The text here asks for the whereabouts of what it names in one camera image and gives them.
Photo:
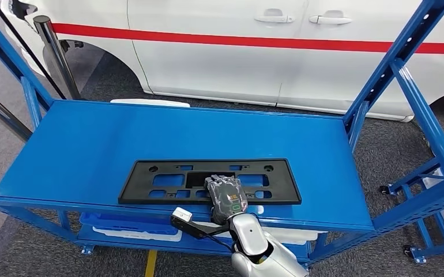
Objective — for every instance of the black plastic plate bracket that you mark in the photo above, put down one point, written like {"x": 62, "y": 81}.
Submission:
{"x": 138, "y": 191}

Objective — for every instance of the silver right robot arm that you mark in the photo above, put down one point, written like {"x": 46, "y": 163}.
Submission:
{"x": 252, "y": 244}

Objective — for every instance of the blue metal shelf rack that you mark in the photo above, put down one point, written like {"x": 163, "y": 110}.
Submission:
{"x": 436, "y": 252}
{"x": 92, "y": 145}

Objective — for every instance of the white car with red stripe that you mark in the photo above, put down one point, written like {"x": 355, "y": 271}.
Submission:
{"x": 206, "y": 69}

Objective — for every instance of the white flat plastic piece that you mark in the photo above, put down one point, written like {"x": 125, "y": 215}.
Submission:
{"x": 149, "y": 103}

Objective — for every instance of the wide white plastic bin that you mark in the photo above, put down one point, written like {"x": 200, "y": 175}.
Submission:
{"x": 294, "y": 235}

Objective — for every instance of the small white plastic bin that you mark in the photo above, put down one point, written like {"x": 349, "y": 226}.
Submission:
{"x": 138, "y": 236}

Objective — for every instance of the yellow floor tape square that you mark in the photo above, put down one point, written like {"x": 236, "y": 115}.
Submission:
{"x": 150, "y": 265}

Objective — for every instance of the black barrier belt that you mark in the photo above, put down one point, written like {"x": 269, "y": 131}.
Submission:
{"x": 27, "y": 49}

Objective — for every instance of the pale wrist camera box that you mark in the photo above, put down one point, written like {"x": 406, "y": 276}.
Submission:
{"x": 182, "y": 215}

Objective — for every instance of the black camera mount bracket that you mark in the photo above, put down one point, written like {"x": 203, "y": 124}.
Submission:
{"x": 195, "y": 229}

